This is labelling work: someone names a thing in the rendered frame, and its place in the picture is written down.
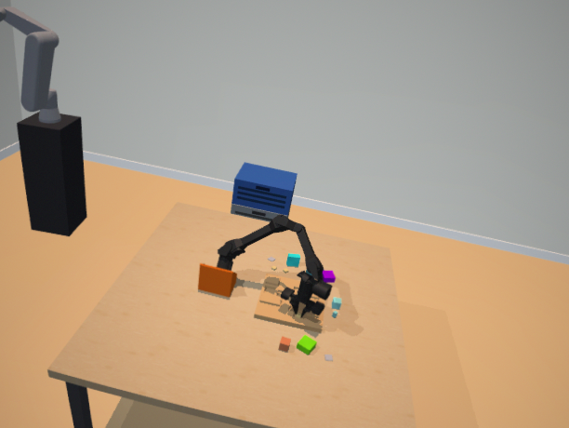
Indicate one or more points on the teal block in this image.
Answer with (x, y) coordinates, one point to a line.
(293, 260)

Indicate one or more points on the purple block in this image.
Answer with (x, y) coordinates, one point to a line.
(329, 277)

